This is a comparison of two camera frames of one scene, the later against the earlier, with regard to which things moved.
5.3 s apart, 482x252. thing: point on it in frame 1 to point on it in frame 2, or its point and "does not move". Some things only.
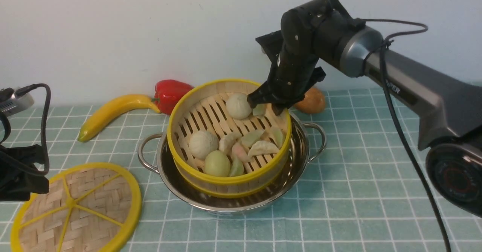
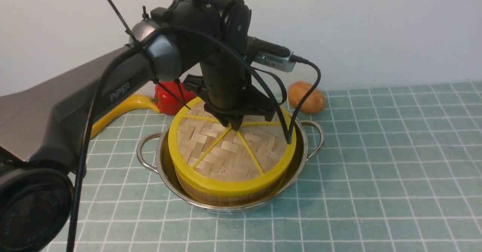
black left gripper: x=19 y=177 to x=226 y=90
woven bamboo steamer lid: x=91 y=207 to x=207 y=156
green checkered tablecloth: x=365 y=193 does not move
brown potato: x=314 y=102 does not move
